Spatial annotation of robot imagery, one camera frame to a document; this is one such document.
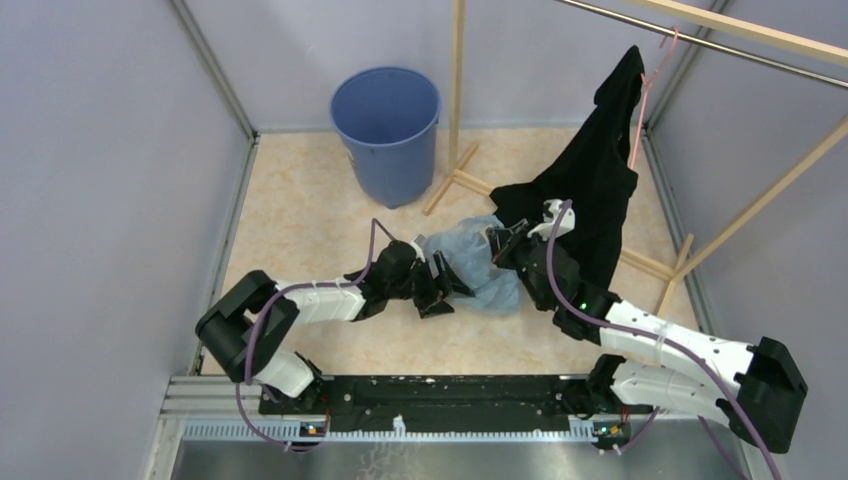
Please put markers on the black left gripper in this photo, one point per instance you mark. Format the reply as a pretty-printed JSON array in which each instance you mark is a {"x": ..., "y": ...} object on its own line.
[{"x": 436, "y": 289}]

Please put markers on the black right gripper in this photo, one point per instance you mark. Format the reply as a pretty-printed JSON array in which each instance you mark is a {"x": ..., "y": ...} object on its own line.
[{"x": 500, "y": 240}]

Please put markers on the light blue trash bag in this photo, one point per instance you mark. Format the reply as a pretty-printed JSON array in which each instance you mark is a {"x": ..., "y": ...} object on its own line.
[{"x": 467, "y": 251}]

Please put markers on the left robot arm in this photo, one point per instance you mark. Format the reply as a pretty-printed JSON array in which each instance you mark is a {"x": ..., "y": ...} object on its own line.
[{"x": 245, "y": 329}]

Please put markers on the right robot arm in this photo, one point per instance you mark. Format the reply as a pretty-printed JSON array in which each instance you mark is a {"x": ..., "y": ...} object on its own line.
[{"x": 756, "y": 390}]

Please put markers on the blue plastic trash bin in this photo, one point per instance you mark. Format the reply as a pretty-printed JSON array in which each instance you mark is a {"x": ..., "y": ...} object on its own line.
[{"x": 387, "y": 119}]

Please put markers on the black hanging garment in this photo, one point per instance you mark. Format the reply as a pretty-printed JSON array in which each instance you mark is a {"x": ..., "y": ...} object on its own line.
[{"x": 592, "y": 172}]

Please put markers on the pink clothes hanger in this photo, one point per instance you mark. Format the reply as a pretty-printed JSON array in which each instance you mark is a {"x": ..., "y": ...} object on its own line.
[{"x": 647, "y": 86}]

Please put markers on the metal hanging rod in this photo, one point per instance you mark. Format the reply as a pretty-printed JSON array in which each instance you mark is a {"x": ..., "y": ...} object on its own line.
[{"x": 704, "y": 43}]

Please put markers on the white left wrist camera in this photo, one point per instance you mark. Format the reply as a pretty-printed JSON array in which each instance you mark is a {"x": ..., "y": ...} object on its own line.
[{"x": 418, "y": 244}]

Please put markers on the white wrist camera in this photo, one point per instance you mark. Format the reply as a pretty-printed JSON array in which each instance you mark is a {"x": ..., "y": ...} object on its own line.
[
  {"x": 418, "y": 244},
  {"x": 558, "y": 219}
]

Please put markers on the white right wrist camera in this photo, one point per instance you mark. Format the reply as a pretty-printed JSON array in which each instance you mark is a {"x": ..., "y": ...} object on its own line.
[{"x": 558, "y": 219}]

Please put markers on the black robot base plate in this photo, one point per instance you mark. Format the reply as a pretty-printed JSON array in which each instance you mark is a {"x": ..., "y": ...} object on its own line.
[{"x": 448, "y": 404}]

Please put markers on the white slotted cable duct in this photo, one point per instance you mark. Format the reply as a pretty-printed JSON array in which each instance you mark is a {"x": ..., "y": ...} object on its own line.
[{"x": 296, "y": 431}]

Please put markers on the wooden clothes rack frame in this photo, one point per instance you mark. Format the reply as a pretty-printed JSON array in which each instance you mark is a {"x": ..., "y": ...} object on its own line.
[{"x": 716, "y": 140}]

